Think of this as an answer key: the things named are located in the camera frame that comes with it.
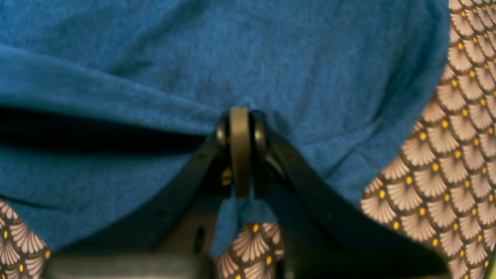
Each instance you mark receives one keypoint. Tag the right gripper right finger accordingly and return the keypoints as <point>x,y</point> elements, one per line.
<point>324,236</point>

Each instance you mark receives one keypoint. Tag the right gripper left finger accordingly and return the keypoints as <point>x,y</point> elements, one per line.
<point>165,238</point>

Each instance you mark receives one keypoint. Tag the blue long-sleeve T-shirt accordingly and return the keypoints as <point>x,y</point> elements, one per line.
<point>101,99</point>

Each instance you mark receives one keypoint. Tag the fan-patterned table cloth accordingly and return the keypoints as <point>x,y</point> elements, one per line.
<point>438,191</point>

